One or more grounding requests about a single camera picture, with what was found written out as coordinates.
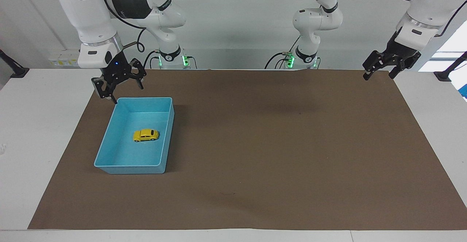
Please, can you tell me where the yellow toy beetle car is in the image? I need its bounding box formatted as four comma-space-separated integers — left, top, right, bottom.
132, 128, 160, 143

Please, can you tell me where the black cable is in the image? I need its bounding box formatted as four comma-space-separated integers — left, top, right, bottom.
264, 34, 302, 70
143, 50, 161, 70
433, 0, 467, 38
103, 0, 147, 53

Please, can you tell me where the black stand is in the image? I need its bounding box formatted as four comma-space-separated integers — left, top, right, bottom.
0, 48, 30, 79
433, 51, 467, 82

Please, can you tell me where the light blue plastic bin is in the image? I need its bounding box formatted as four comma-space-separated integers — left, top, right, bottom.
94, 97, 175, 175

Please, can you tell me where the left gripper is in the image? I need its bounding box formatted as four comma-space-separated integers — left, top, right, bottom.
362, 31, 422, 81

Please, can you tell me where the white wall socket strip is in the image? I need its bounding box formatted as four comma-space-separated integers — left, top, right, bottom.
49, 50, 80, 68

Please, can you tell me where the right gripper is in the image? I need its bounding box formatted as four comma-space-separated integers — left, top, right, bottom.
91, 50, 147, 104

